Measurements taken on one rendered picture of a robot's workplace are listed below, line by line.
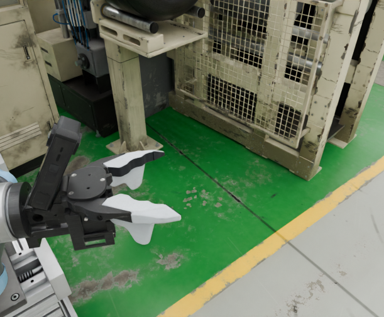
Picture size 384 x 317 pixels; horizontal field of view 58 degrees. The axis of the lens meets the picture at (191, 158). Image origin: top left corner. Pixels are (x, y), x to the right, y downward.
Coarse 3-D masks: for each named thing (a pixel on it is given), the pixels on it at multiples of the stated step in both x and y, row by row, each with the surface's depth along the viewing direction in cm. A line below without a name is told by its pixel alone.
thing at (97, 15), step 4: (92, 0) 154; (96, 0) 154; (100, 0) 155; (104, 0) 156; (92, 4) 153; (96, 4) 154; (100, 4) 155; (104, 4) 156; (108, 4) 158; (92, 8) 155; (96, 8) 155; (100, 8) 156; (116, 8) 162; (92, 12) 156; (96, 12) 156; (100, 12) 157; (92, 16) 158; (96, 16) 157; (100, 16) 158; (104, 16) 159; (96, 20) 158
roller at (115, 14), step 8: (104, 8) 156; (112, 8) 153; (112, 16) 153; (120, 16) 149; (128, 16) 146; (136, 16) 144; (128, 24) 148; (136, 24) 143; (144, 24) 140; (152, 24) 138; (152, 32) 140
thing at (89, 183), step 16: (64, 176) 44; (80, 176) 45; (96, 176) 45; (16, 192) 42; (64, 192) 42; (80, 192) 42; (96, 192) 42; (16, 208) 41; (32, 208) 42; (48, 208) 43; (64, 208) 44; (16, 224) 41; (32, 224) 44; (48, 224) 45; (64, 224) 45; (80, 224) 43; (96, 224) 44; (112, 224) 44; (32, 240) 45; (80, 240) 44; (112, 240) 45
